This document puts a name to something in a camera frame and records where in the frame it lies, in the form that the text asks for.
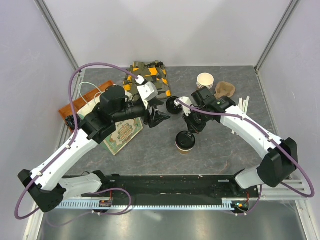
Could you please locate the orange wooden tray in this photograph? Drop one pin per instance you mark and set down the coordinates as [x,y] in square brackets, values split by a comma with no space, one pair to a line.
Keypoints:
[80,102]

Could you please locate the white wrapped straw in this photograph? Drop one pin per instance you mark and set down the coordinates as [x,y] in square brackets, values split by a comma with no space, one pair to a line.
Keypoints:
[243,105]
[247,103]
[240,103]

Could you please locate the brown pulp cup carrier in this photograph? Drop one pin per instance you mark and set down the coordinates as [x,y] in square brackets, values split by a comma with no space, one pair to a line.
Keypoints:
[224,89]

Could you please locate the black lid stack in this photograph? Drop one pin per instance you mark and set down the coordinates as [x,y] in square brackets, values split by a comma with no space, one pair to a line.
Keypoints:
[171,107]

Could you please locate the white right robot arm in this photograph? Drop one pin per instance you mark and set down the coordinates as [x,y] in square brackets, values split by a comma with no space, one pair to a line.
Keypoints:
[278,155]

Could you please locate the brown paper coffee cup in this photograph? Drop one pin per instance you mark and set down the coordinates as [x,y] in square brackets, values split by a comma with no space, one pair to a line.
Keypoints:
[183,151]

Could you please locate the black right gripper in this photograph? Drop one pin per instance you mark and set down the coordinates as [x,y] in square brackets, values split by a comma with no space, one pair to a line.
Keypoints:
[192,127]

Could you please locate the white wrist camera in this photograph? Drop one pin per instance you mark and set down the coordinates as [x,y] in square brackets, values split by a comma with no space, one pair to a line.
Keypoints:
[146,89]
[185,103]

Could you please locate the grey slotted cable duct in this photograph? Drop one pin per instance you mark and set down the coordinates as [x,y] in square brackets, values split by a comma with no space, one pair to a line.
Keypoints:
[100,205]

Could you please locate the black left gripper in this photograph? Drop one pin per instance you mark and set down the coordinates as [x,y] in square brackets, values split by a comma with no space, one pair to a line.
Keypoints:
[156,118]

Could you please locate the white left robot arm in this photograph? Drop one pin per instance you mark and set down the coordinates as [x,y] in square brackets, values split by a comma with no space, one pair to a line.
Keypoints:
[47,184]

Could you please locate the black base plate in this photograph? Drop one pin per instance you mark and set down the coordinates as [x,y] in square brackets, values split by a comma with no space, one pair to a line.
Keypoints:
[217,186]

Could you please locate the paper cup stack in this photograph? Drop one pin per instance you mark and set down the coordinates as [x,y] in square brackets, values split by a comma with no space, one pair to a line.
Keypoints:
[205,80]

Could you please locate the camouflage folded cloth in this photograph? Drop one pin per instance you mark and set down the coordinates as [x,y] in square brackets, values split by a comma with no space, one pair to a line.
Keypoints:
[154,72]

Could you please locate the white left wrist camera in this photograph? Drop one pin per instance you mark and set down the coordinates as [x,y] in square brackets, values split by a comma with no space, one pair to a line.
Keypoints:
[146,89]

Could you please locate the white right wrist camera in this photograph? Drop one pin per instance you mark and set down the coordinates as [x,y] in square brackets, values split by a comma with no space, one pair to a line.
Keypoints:
[185,103]

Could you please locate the green patterned paper bag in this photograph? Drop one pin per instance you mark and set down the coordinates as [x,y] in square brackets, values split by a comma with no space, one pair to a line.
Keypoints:
[125,130]

